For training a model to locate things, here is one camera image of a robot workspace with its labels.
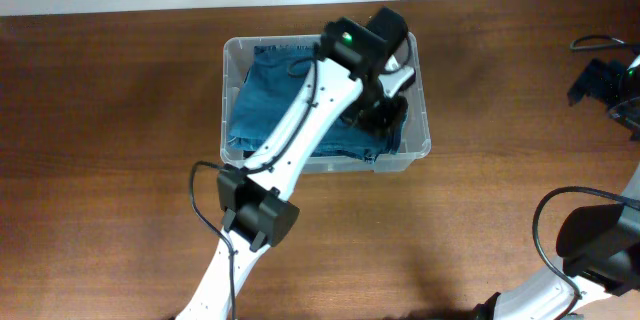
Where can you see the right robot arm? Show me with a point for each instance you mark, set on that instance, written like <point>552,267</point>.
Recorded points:
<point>597,246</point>

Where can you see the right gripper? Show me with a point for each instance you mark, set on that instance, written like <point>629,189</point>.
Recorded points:
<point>595,81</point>

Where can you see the clear plastic storage bin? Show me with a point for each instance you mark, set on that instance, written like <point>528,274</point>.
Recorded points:
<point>238,56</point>

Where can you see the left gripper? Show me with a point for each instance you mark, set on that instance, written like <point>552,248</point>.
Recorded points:
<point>382,116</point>

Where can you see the dark blue jeans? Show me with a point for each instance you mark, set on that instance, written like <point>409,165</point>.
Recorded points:
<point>266,95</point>

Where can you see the left white camera box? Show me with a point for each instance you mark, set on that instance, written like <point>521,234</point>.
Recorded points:
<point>397,79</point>

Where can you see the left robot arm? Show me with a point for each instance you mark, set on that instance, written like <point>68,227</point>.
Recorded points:
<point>353,76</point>

